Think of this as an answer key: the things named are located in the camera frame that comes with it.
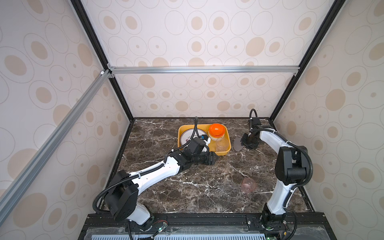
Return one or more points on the pink translucent cup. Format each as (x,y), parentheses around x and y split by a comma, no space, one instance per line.
(248,185)

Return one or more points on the grey translucent cup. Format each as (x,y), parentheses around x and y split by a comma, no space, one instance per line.
(237,145)

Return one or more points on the right black frame post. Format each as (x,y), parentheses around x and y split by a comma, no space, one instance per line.
(313,47)

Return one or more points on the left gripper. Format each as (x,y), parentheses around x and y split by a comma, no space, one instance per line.
(210,158)

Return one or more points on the diagonal aluminium bar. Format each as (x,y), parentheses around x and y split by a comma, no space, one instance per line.
(21,184)

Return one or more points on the left black frame post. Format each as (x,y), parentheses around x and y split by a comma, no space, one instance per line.
(96,44)

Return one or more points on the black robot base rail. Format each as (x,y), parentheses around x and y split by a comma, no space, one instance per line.
(300,226)

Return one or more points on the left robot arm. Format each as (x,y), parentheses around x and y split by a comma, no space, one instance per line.
(120,198)

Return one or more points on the cream and orange bowl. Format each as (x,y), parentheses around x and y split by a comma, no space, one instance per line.
(216,138)

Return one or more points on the horizontal aluminium bar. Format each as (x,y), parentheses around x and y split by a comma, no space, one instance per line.
(204,70)

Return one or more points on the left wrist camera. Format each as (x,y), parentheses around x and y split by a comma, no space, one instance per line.
(206,138)

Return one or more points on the yellow plastic bin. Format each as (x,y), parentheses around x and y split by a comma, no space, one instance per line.
(205,127)

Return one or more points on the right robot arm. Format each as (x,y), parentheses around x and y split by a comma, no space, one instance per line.
(293,168)

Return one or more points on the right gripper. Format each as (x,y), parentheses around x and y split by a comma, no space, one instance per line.
(244,141)

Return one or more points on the orange plastic bowl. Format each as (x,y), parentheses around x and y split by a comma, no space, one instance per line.
(217,130)

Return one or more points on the black frame post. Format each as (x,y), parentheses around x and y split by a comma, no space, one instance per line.
(313,47)
(96,44)

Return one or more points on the clear plastic cup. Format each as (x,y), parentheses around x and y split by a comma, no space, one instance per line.
(222,146)

